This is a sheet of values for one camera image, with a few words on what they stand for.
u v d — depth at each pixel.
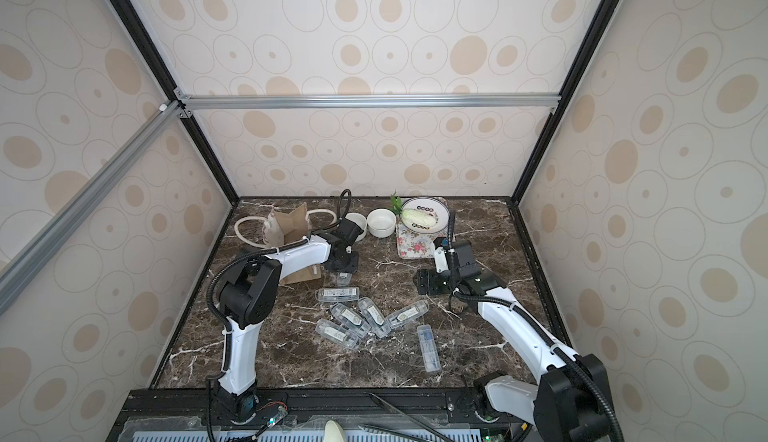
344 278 0.96
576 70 0.84
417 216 1.09
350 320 0.87
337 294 0.92
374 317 0.87
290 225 1.01
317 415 0.73
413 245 1.06
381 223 1.13
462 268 0.63
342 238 0.80
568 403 0.39
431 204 1.17
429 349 0.83
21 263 0.52
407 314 0.88
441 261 0.75
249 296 0.54
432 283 0.73
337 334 0.84
